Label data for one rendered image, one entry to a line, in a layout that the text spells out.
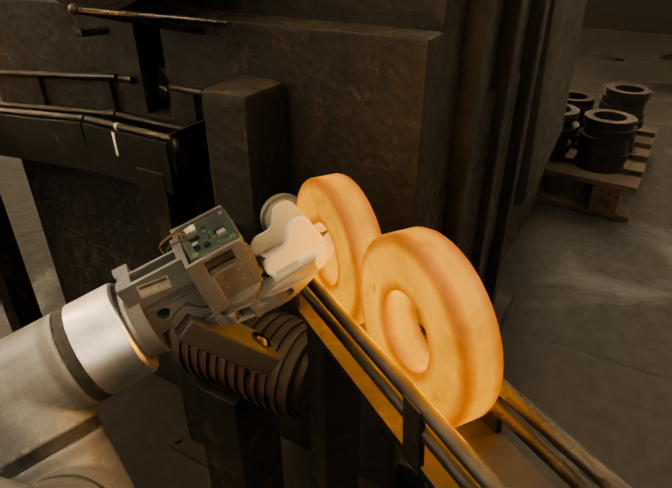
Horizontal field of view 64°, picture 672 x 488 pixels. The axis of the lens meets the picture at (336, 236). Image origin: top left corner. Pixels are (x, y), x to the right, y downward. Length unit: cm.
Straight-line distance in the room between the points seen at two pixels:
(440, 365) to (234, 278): 20
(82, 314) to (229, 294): 12
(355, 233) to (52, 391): 28
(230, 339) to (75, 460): 16
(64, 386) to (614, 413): 124
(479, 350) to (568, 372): 118
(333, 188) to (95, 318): 23
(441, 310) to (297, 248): 18
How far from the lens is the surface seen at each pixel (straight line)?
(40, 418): 51
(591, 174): 233
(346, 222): 48
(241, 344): 54
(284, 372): 70
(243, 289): 50
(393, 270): 41
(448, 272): 37
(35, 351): 51
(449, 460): 39
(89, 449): 52
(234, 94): 75
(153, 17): 82
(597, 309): 179
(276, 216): 53
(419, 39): 71
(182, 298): 50
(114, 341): 49
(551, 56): 154
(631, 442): 144
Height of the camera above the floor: 100
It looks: 30 degrees down
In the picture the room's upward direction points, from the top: straight up
